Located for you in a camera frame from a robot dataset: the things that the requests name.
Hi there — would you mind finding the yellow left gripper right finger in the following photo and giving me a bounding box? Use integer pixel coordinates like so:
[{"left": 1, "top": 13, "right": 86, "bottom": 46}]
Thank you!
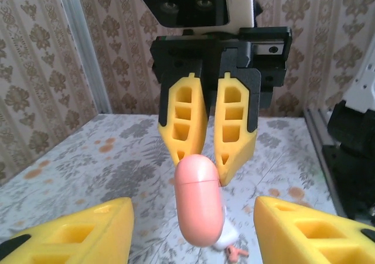
[{"left": 253, "top": 196, "right": 375, "bottom": 264}]

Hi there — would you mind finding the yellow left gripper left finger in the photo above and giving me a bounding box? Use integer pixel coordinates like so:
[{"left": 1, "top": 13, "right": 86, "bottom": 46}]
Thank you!
[{"left": 0, "top": 197, "right": 135, "bottom": 264}]

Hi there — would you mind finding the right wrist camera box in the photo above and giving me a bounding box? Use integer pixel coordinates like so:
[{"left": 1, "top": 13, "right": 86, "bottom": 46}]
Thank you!
[{"left": 137, "top": 0, "right": 259, "bottom": 34}]

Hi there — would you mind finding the pink wireless earbud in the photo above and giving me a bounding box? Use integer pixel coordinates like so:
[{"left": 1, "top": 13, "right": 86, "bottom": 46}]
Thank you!
[{"left": 225, "top": 245, "right": 249, "bottom": 258}]

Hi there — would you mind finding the aluminium frame post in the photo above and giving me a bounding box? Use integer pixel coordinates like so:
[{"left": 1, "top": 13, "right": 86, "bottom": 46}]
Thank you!
[{"left": 57, "top": 0, "right": 113, "bottom": 115}]

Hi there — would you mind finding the white earbud charging case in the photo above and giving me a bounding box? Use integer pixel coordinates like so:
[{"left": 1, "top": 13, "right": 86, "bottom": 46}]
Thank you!
[{"left": 212, "top": 205, "right": 238, "bottom": 251}]

